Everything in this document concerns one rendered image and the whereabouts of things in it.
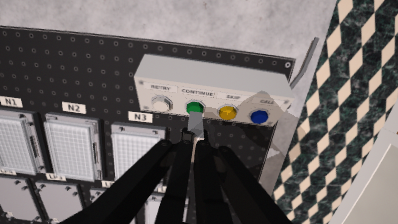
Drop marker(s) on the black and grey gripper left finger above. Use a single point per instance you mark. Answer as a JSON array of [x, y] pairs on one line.
[[121, 202]]

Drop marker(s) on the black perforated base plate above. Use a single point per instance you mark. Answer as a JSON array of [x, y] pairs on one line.
[[46, 67]]

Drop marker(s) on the light grey button panel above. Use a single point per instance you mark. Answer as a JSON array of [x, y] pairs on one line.
[[176, 85]]

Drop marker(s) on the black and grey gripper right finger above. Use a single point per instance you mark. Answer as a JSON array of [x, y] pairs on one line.
[[250, 201]]

